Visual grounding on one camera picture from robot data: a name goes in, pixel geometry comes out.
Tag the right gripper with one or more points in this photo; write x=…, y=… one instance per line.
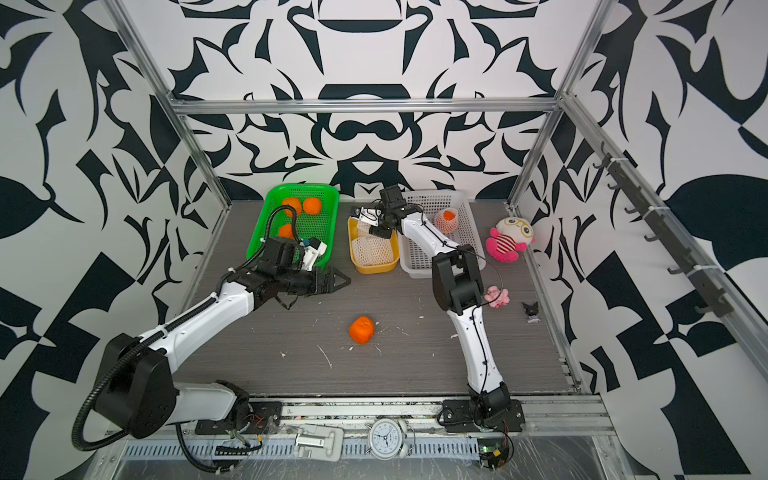
x=379, y=231

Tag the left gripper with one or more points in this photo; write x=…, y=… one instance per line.
x=328, y=287

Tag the orange toy fruit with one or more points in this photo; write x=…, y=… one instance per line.
x=293, y=206

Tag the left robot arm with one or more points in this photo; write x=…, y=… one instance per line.
x=135, y=387

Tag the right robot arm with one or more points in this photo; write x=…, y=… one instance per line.
x=458, y=290

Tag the yellow plastic tray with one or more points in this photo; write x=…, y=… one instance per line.
x=354, y=231

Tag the white perforated plastic basket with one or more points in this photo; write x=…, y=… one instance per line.
x=462, y=240

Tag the green plastic basket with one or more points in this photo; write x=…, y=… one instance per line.
x=321, y=226

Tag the pink white plush toy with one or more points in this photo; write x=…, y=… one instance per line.
x=509, y=238

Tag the small pink plush toy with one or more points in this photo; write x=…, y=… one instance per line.
x=496, y=297

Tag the white analog clock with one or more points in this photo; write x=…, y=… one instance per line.
x=387, y=439

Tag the small black toy figure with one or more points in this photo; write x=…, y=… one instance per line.
x=531, y=311

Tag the small green circuit board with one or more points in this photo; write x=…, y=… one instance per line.
x=494, y=453

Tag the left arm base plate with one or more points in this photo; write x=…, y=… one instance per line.
x=259, y=417

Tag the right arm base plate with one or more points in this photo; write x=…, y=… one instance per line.
x=461, y=416

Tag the black hook rail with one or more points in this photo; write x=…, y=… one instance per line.
x=667, y=230

